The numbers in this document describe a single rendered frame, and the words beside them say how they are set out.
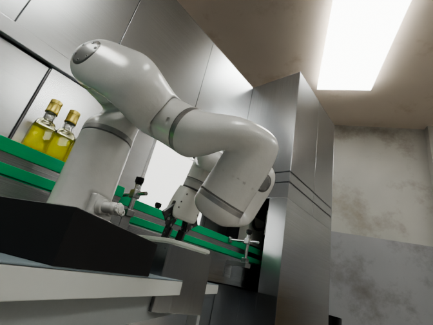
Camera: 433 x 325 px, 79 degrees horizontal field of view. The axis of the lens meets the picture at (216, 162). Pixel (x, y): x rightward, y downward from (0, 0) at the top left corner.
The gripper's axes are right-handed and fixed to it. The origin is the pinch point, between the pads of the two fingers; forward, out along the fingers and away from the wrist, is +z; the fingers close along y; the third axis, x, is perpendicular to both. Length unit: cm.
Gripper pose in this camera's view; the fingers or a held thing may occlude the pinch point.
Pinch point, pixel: (173, 235)
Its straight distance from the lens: 85.9
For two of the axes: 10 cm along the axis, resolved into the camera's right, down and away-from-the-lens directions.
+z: -3.9, 9.0, -2.1
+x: 6.7, 1.2, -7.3
